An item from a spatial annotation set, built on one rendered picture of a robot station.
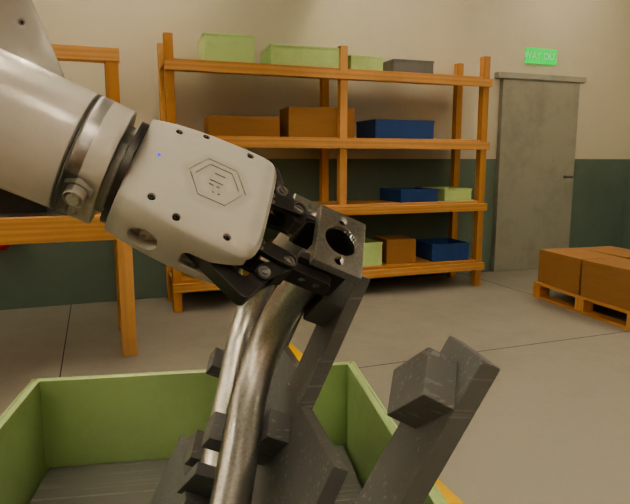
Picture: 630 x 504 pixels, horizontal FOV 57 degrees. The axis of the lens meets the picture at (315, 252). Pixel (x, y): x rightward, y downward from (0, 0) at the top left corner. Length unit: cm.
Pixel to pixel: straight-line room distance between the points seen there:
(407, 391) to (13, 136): 27
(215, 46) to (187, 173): 458
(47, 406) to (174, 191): 49
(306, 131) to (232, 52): 89
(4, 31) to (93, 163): 16
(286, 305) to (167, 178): 15
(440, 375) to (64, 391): 58
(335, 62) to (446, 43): 161
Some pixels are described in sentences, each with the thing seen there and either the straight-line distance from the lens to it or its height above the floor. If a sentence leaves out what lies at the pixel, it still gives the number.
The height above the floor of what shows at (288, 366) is 103.
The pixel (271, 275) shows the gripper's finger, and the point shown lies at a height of 115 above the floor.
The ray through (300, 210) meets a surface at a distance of 45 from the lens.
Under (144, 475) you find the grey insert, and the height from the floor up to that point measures 85.
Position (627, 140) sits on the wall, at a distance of 806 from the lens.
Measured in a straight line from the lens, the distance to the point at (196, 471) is 56.
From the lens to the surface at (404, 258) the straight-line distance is 561.
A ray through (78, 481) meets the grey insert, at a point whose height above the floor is 85.
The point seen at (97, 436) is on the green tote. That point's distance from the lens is 83.
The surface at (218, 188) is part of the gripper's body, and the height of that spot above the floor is 121.
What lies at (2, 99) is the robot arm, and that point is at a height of 127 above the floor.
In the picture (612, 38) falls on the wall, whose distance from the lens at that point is 791.
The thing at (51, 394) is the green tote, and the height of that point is 94.
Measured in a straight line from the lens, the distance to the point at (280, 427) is 49.
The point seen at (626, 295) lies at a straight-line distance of 487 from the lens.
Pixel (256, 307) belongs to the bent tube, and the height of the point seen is 107.
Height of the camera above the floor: 123
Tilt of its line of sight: 9 degrees down
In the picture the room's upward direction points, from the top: straight up
